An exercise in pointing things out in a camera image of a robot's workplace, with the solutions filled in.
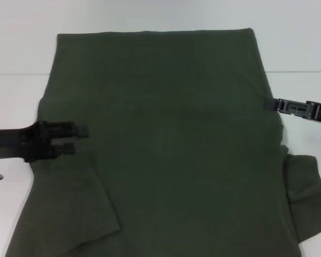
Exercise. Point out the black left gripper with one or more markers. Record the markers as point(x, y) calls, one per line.
point(16, 143)

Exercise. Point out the dark green shirt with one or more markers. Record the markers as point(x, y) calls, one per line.
point(176, 150)

